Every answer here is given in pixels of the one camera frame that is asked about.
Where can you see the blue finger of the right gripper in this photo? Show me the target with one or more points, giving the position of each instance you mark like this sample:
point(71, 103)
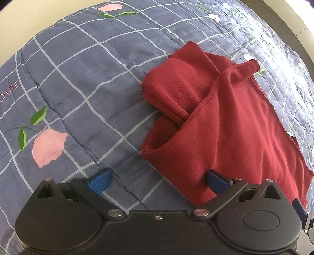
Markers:
point(300, 210)

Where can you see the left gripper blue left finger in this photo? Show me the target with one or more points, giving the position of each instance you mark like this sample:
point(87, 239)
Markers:
point(94, 185)

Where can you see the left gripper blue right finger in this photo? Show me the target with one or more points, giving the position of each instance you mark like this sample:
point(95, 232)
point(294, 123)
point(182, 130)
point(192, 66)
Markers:
point(223, 186)

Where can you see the dark red long-sleeve sweater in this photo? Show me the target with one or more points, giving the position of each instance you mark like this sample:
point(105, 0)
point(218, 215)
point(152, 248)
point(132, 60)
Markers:
point(214, 115)

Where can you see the blue plaid floral quilt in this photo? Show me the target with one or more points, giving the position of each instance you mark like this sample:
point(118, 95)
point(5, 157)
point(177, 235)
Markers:
point(71, 100)

